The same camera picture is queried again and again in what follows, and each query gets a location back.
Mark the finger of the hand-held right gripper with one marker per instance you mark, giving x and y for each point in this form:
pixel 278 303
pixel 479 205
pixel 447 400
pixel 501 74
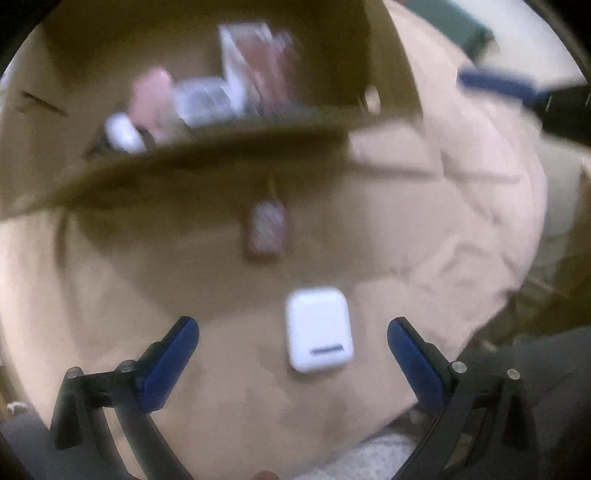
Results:
pixel 498 86

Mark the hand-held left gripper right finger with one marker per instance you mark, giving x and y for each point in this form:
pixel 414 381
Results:
pixel 415 364

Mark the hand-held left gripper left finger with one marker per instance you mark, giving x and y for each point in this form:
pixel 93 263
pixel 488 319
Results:
pixel 167 364

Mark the white earbud case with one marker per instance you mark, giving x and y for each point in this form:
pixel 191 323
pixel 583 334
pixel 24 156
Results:
pixel 318 330

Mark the brown cardboard box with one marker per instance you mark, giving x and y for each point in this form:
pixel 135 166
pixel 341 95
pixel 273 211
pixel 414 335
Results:
pixel 115 184

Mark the pink hair claw clip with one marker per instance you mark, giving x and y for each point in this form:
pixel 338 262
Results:
pixel 277 69

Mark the clear plastic case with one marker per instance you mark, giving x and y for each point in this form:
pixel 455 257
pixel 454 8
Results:
pixel 203 100

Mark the dark green board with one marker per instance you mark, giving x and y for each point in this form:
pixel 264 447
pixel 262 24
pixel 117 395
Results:
pixel 461 25

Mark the white fuzzy cloth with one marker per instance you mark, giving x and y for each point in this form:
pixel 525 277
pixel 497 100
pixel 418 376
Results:
pixel 364 457

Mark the pink block with gold tip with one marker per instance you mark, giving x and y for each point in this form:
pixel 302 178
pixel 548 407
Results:
pixel 265 226

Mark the small white bottle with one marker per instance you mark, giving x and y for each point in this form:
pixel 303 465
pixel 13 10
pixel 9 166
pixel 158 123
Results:
pixel 123 134

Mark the tall white carton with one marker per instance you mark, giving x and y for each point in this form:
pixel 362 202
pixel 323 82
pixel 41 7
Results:
pixel 235 64

